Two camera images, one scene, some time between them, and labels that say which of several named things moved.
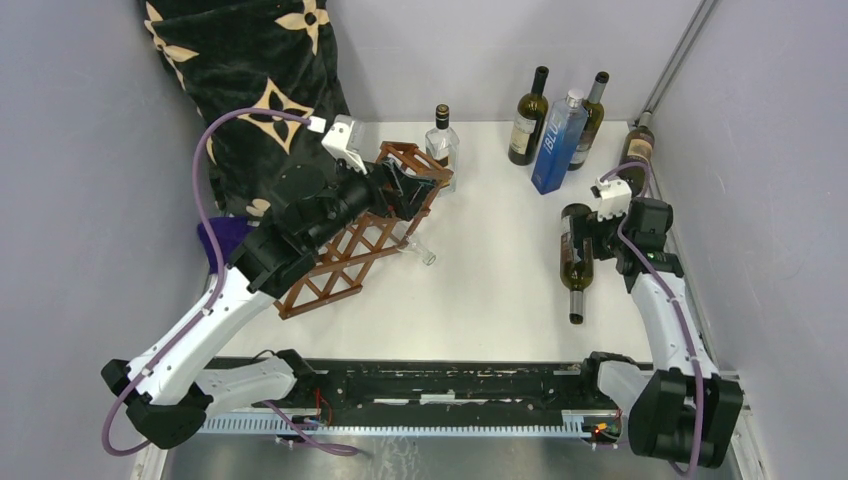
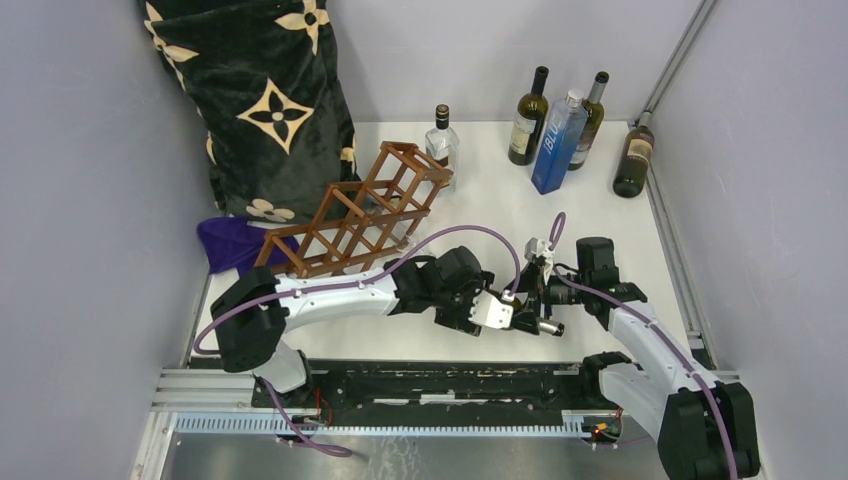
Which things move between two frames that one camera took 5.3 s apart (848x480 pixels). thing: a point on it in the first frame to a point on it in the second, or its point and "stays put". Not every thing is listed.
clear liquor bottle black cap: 442,147 stays put
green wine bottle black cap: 529,122 stays put
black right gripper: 595,230 to 544,293
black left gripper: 413,194 to 459,320
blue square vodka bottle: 561,143 stays put
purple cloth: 230,233 stays put
